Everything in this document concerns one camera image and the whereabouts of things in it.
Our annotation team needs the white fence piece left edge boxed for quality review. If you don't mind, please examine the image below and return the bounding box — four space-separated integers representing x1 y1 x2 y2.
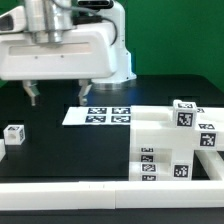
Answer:
0 139 6 162

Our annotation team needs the white right fence bar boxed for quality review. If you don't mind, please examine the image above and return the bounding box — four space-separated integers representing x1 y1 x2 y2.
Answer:
196 151 224 181

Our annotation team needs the flat white tagged plate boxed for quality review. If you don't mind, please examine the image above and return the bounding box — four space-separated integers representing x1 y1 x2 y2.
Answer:
62 107 131 126

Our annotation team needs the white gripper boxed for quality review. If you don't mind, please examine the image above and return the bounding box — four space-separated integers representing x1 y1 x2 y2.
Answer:
0 6 119 107

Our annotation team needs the white fence bar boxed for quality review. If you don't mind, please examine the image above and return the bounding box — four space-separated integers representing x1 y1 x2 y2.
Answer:
0 181 224 211
196 151 224 181

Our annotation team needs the small white cube block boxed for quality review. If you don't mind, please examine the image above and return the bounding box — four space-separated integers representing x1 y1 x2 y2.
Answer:
3 124 25 145

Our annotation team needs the white chair seat block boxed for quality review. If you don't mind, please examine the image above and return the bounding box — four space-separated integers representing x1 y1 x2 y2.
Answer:
129 146 195 182

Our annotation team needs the white chair back frame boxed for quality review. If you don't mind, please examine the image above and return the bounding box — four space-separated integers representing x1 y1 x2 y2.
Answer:
130 105 224 151

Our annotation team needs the white front fence bar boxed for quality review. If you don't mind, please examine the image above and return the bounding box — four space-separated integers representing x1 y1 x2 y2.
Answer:
0 181 224 211

